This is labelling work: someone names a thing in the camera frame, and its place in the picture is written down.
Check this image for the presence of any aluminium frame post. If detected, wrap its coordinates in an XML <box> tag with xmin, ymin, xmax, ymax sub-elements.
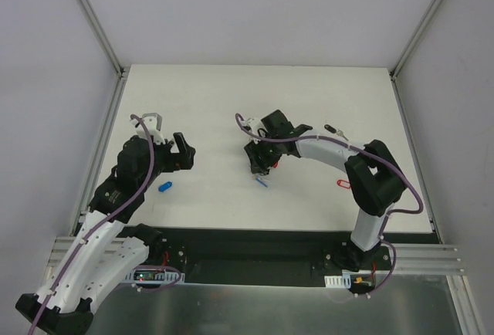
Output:
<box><xmin>76</xmin><ymin>0</ymin><xmax>127</xmax><ymax>78</ymax></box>
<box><xmin>389</xmin><ymin>0</ymin><xmax>445</xmax><ymax>82</ymax></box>

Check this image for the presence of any white cable duct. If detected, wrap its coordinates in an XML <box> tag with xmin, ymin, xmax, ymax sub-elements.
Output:
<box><xmin>122</xmin><ymin>268</ymin><xmax>185</xmax><ymax>285</ymax></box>
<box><xmin>324</xmin><ymin>274</ymin><xmax>351</xmax><ymax>289</ymax></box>

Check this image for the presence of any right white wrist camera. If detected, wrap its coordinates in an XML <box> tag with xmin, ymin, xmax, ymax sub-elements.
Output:
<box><xmin>240</xmin><ymin>117</ymin><xmax>265</xmax><ymax>133</ymax></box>

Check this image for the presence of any blue tag key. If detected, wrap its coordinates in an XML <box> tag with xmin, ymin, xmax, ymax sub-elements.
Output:
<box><xmin>252</xmin><ymin>174</ymin><xmax>269</xmax><ymax>188</ymax></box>

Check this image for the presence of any purple cable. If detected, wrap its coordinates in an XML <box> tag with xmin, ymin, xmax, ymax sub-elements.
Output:
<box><xmin>234</xmin><ymin>113</ymin><xmax>425</xmax><ymax>305</ymax></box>
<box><xmin>26</xmin><ymin>113</ymin><xmax>184</xmax><ymax>335</ymax></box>

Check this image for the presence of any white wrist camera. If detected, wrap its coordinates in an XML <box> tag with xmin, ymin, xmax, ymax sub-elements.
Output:
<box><xmin>240</xmin><ymin>117</ymin><xmax>265</xmax><ymax>133</ymax></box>
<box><xmin>130</xmin><ymin>113</ymin><xmax>165</xmax><ymax>145</ymax></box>

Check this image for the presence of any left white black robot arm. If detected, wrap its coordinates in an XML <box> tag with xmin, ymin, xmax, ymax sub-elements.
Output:
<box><xmin>15</xmin><ymin>132</ymin><xmax>195</xmax><ymax>334</ymax></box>

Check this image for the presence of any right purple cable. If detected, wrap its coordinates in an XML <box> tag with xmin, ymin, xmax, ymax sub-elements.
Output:
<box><xmin>234</xmin><ymin>113</ymin><xmax>425</xmax><ymax>305</ymax></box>

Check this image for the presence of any left white cable duct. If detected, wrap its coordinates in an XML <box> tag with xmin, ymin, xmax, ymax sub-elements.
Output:
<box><xmin>122</xmin><ymin>268</ymin><xmax>185</xmax><ymax>285</ymax></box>

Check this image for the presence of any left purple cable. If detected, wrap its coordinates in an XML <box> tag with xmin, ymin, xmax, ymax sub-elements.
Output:
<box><xmin>26</xmin><ymin>113</ymin><xmax>184</xmax><ymax>335</ymax></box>

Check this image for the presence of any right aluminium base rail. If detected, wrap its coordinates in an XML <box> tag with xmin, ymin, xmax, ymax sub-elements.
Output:
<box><xmin>388</xmin><ymin>244</ymin><xmax>467</xmax><ymax>276</ymax></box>

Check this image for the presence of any blue key tag left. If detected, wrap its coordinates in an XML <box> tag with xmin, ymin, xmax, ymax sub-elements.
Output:
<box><xmin>158</xmin><ymin>181</ymin><xmax>173</xmax><ymax>192</ymax></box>

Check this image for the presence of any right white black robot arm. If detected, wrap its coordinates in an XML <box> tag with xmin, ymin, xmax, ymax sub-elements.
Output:
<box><xmin>235</xmin><ymin>110</ymin><xmax>406</xmax><ymax>272</ymax></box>

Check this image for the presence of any red tag key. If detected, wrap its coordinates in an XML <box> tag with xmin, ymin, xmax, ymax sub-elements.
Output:
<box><xmin>337</xmin><ymin>179</ymin><xmax>351</xmax><ymax>189</ymax></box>

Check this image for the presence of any black tag key right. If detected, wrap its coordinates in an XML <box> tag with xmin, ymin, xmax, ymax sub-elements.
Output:
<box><xmin>323</xmin><ymin>124</ymin><xmax>348</xmax><ymax>141</ymax></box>

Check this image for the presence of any right white cable duct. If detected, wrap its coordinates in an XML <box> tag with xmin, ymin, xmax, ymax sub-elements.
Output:
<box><xmin>324</xmin><ymin>274</ymin><xmax>351</xmax><ymax>289</ymax></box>

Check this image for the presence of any right aluminium frame post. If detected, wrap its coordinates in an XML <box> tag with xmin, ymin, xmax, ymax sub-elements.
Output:
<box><xmin>389</xmin><ymin>0</ymin><xmax>445</xmax><ymax>82</ymax></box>

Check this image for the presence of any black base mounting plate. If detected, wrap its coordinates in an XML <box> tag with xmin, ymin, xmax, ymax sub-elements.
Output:
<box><xmin>115</xmin><ymin>226</ymin><xmax>441</xmax><ymax>286</ymax></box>

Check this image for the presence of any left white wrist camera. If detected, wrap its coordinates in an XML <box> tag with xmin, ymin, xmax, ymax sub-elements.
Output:
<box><xmin>130</xmin><ymin>113</ymin><xmax>165</xmax><ymax>145</ymax></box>

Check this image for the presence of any left aluminium frame post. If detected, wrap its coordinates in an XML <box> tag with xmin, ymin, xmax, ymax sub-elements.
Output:
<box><xmin>76</xmin><ymin>0</ymin><xmax>127</xmax><ymax>78</ymax></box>

